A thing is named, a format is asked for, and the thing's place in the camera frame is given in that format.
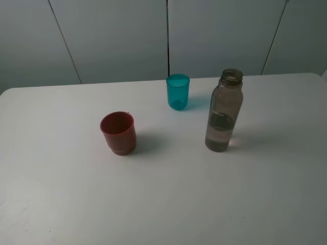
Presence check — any teal translucent plastic cup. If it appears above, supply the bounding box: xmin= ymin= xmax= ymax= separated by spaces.
xmin=166 ymin=74 xmax=190 ymax=110

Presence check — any smoky translucent plastic bottle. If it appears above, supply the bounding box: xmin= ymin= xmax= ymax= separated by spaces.
xmin=205 ymin=68 xmax=243 ymax=152

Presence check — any red plastic cup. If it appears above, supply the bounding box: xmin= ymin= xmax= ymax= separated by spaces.
xmin=100 ymin=111 xmax=136 ymax=156

